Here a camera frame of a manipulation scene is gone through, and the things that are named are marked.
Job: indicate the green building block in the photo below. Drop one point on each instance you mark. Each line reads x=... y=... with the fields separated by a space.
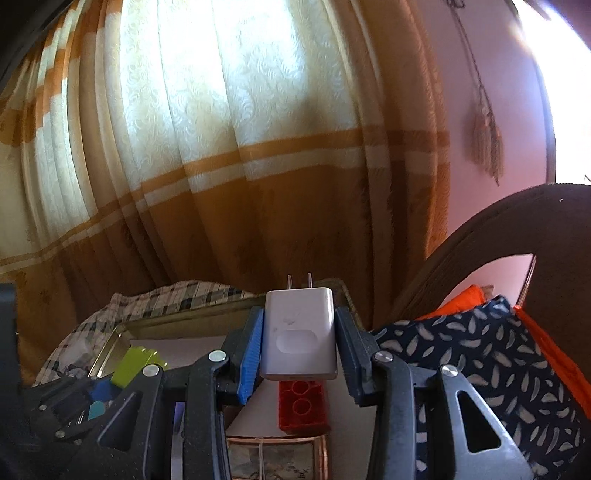
x=134 y=364

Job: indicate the gold metal tray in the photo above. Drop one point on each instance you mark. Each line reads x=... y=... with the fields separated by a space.
x=184 y=318

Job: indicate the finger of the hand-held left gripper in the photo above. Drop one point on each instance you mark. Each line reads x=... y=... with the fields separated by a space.
x=104 y=391

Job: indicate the white charger plug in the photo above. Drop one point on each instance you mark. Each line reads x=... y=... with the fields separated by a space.
x=295 y=332

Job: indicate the dark feather-print cloth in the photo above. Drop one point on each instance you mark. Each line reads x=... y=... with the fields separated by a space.
x=461 y=360

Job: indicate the wooden chair back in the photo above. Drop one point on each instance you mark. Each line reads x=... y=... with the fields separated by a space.
x=508 y=221

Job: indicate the brown card box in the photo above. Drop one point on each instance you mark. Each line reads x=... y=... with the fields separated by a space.
x=277 y=461

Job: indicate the red building block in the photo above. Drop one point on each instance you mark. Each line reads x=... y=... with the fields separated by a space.
x=300 y=410

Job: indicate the light blue building block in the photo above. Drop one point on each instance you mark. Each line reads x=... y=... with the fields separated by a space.
x=97 y=410

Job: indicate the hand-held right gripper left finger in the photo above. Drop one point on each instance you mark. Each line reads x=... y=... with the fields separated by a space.
x=249 y=364

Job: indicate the curtain tassel tieback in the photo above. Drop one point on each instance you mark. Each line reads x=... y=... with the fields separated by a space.
x=487 y=138

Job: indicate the cream and tan curtain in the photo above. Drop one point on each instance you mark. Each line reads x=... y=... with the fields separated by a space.
x=231 y=138

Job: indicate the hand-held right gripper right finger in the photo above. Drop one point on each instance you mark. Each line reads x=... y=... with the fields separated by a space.
x=351 y=360

